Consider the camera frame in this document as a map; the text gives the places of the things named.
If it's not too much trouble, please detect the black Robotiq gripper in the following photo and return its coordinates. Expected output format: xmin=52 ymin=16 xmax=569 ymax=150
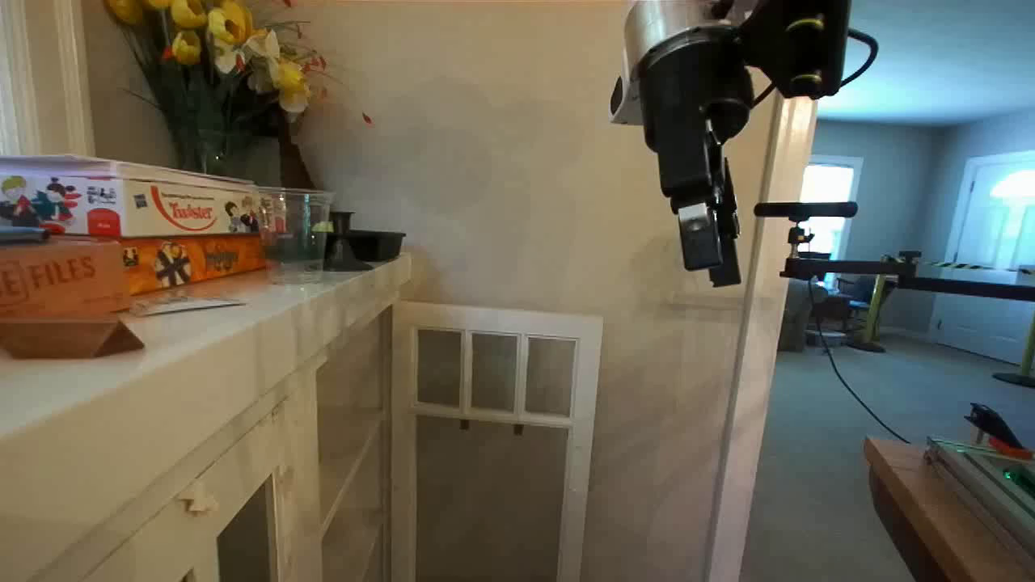
xmin=639 ymin=30 xmax=758 ymax=289

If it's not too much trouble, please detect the black shallow bowl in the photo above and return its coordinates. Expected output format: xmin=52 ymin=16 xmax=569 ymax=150
xmin=347 ymin=225 xmax=411 ymax=264

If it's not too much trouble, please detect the bright background window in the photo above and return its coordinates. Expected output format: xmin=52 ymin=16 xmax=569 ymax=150
xmin=946 ymin=144 xmax=1035 ymax=275
xmin=800 ymin=150 xmax=866 ymax=264

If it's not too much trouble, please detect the black stereo camera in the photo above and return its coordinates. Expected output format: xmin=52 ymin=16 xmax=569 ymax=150
xmin=750 ymin=196 xmax=859 ymax=224

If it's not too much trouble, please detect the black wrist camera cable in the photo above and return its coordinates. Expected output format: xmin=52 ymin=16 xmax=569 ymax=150
xmin=753 ymin=24 xmax=882 ymax=110

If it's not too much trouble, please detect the orange board game box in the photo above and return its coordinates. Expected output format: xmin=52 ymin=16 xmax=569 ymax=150
xmin=119 ymin=233 xmax=273 ymax=298

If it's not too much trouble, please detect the white glass-pane cabinet door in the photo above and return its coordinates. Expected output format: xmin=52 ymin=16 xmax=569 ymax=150
xmin=308 ymin=307 xmax=397 ymax=582
xmin=387 ymin=301 xmax=606 ymax=582

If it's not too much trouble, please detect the green flat device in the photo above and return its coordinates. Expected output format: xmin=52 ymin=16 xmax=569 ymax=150
xmin=922 ymin=430 xmax=1035 ymax=555

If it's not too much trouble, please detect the wooden side table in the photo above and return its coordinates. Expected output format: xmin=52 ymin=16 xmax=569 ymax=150
xmin=859 ymin=433 xmax=1035 ymax=582

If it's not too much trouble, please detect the white wooden display cabinet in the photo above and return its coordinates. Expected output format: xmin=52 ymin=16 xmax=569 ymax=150
xmin=0 ymin=253 xmax=418 ymax=582

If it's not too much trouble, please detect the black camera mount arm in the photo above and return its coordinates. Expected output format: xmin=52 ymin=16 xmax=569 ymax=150
xmin=781 ymin=218 xmax=1035 ymax=307

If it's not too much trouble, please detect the black and red tool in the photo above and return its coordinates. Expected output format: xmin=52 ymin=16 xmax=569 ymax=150
xmin=964 ymin=396 xmax=1035 ymax=458

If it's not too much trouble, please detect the black floor cable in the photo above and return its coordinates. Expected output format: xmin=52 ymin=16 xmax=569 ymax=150
xmin=809 ymin=318 xmax=920 ymax=447

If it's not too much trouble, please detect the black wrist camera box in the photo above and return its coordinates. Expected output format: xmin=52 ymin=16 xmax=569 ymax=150
xmin=741 ymin=0 xmax=855 ymax=102

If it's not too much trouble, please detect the yellow and white flower bouquet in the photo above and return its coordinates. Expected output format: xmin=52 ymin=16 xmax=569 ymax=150
xmin=100 ymin=0 xmax=374 ymax=127

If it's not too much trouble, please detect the brown ceramic vase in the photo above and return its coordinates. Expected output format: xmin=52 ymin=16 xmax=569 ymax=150
xmin=270 ymin=102 xmax=317 ymax=194

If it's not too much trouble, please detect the clear glass flower vase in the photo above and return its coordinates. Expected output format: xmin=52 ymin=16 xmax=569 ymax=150
xmin=159 ymin=74 xmax=286 ymax=180

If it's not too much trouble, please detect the brown cardboard files box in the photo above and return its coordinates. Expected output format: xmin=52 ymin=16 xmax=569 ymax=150
xmin=0 ymin=235 xmax=132 ymax=323

